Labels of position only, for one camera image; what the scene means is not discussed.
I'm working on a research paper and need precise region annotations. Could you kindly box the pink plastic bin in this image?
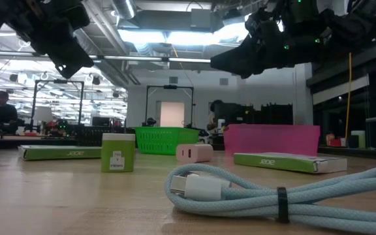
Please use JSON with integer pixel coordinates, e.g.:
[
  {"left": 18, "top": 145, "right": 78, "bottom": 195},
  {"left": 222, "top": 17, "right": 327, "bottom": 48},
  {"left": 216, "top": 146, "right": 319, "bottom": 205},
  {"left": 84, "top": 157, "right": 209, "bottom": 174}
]
[{"left": 223, "top": 123, "right": 321, "bottom": 158}]

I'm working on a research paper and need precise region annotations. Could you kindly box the grey ceiling box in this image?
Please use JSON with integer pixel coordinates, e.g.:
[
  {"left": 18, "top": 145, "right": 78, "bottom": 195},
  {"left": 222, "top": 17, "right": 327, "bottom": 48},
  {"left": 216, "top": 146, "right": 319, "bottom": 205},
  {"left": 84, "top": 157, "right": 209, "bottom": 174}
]
[{"left": 190, "top": 8, "right": 213, "bottom": 30}]

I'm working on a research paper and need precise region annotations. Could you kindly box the yellow hanging cable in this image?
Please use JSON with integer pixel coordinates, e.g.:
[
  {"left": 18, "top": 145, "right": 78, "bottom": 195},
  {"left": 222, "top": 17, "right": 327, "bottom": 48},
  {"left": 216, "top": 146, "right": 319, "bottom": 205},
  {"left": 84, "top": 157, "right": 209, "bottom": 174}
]
[{"left": 343, "top": 52, "right": 353, "bottom": 140}]

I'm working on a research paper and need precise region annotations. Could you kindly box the black overhead light bar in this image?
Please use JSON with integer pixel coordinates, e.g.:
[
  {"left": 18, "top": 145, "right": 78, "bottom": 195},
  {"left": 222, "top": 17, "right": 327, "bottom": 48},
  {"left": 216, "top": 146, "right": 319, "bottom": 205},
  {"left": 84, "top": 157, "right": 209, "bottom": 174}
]
[{"left": 0, "top": 50, "right": 212, "bottom": 65}]

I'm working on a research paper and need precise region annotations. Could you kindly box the green white Acer box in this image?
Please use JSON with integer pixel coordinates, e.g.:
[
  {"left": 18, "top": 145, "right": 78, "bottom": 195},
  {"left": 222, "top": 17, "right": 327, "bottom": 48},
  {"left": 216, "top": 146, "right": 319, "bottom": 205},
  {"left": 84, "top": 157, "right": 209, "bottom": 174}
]
[
  {"left": 233, "top": 152, "right": 348, "bottom": 174},
  {"left": 18, "top": 144, "right": 102, "bottom": 161}
]

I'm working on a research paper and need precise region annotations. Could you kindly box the small black monitor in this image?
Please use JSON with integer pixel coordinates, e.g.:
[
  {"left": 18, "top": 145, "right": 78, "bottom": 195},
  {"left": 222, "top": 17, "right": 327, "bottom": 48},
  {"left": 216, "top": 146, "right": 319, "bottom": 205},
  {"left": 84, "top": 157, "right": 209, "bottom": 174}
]
[{"left": 91, "top": 116, "right": 111, "bottom": 128}]

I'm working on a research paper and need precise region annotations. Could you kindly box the green plastic basket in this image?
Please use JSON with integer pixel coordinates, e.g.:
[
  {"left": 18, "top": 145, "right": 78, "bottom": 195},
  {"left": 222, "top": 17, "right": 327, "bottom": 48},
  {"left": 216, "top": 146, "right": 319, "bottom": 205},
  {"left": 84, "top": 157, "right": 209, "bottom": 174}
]
[{"left": 134, "top": 126, "right": 201, "bottom": 156}]

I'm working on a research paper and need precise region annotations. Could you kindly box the black equipment rack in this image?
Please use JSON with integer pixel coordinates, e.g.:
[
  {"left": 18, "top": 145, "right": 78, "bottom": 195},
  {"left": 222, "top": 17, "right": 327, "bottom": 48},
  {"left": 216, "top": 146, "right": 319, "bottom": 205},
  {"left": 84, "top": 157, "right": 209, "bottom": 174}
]
[{"left": 222, "top": 102, "right": 294, "bottom": 126}]

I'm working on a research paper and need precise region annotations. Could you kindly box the person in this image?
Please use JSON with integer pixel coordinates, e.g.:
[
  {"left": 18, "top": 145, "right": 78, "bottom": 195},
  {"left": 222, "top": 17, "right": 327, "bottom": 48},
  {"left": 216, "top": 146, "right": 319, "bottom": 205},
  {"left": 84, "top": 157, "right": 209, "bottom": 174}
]
[
  {"left": 0, "top": 90, "right": 19, "bottom": 135},
  {"left": 206, "top": 99, "right": 225, "bottom": 132}
]

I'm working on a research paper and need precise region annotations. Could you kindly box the black plastic basket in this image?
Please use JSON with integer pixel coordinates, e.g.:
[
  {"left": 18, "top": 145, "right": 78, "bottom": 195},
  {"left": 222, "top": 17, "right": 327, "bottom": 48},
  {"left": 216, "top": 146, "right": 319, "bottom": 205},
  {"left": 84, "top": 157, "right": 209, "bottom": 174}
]
[{"left": 73, "top": 125, "right": 138, "bottom": 148}]

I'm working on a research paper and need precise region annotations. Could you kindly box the black gantry frame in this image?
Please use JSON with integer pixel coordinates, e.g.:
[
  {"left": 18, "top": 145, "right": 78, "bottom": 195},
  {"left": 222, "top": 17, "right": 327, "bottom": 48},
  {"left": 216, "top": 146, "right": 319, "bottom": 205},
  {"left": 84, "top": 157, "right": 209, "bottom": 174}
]
[
  {"left": 29, "top": 78, "right": 86, "bottom": 132},
  {"left": 144, "top": 84, "right": 195, "bottom": 129}
]

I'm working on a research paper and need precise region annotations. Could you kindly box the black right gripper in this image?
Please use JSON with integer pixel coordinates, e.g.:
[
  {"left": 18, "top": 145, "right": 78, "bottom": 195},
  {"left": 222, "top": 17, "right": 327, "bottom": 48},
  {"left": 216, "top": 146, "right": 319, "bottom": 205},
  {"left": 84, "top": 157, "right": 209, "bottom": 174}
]
[{"left": 210, "top": 0, "right": 336, "bottom": 80}]

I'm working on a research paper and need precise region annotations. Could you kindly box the long background table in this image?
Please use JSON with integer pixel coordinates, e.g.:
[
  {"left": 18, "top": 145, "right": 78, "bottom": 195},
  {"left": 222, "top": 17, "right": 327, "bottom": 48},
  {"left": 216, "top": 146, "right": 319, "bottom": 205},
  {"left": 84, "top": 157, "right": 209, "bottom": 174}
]
[{"left": 0, "top": 134, "right": 78, "bottom": 151}]

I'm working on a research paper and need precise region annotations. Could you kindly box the light blue braided USB cable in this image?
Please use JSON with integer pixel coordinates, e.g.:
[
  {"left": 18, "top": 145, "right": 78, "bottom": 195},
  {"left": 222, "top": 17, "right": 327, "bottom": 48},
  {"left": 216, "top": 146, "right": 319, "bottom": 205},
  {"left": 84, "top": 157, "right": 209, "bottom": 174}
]
[{"left": 164, "top": 163, "right": 376, "bottom": 235}]

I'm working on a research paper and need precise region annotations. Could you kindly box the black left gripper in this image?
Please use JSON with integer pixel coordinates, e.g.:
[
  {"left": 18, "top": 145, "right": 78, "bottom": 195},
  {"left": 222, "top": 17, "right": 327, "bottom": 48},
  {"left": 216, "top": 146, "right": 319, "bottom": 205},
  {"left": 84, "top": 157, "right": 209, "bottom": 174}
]
[{"left": 0, "top": 0, "right": 95, "bottom": 80}]

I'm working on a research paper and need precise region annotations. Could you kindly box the small green charger box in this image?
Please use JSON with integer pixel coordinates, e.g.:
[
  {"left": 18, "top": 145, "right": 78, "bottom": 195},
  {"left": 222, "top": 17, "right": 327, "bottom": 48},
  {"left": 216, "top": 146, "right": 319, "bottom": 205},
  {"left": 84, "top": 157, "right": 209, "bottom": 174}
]
[{"left": 101, "top": 133, "right": 136, "bottom": 174}]

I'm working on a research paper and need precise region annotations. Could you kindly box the green white container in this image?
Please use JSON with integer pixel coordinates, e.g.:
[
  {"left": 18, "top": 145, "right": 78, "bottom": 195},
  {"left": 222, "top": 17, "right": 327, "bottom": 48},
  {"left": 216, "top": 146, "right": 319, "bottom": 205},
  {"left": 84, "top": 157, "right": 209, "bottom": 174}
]
[{"left": 351, "top": 130, "right": 367, "bottom": 149}]

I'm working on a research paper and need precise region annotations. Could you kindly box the black cable strap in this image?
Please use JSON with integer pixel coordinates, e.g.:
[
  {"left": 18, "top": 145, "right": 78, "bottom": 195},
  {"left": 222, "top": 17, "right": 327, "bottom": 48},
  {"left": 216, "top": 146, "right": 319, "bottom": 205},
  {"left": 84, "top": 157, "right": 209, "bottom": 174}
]
[{"left": 276, "top": 186, "right": 290, "bottom": 224}]

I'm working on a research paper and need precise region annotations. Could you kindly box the white charger plug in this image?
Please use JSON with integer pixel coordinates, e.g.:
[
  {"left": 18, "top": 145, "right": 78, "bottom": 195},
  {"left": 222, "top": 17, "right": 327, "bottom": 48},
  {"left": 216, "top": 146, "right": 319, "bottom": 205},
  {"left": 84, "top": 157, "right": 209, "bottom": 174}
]
[{"left": 176, "top": 144, "right": 215, "bottom": 164}]

